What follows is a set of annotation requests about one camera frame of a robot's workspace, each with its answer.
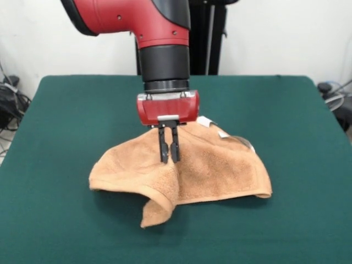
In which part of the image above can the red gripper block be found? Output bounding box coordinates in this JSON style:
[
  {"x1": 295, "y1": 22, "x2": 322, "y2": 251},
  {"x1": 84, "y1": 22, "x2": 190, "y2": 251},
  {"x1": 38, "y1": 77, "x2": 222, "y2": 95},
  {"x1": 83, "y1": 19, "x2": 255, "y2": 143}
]
[{"x1": 136, "y1": 90, "x2": 201, "y2": 165}]

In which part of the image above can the tan terry towel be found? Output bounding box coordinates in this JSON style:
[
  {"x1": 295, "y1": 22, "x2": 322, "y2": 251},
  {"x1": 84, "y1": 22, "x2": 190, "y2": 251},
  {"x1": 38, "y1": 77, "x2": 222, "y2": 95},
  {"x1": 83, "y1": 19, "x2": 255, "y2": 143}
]
[{"x1": 88, "y1": 116, "x2": 273, "y2": 228}]

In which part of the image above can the dark green table cloth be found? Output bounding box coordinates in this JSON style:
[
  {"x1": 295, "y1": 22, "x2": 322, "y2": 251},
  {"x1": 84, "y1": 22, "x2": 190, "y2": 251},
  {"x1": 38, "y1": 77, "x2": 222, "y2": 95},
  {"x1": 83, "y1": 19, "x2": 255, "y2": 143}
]
[{"x1": 0, "y1": 74, "x2": 352, "y2": 264}]

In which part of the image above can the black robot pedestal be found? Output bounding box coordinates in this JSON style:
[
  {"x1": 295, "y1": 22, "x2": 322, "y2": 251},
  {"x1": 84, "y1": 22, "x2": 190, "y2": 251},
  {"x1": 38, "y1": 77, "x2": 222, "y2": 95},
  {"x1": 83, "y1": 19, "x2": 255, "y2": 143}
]
[{"x1": 134, "y1": 0, "x2": 240, "y2": 76}]

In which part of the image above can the black cable bundle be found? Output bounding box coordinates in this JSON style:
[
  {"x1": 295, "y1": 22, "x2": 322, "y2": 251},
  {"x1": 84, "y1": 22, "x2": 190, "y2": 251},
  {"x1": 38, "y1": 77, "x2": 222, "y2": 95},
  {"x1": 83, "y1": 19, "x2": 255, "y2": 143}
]
[{"x1": 0, "y1": 82, "x2": 31, "y2": 132}]

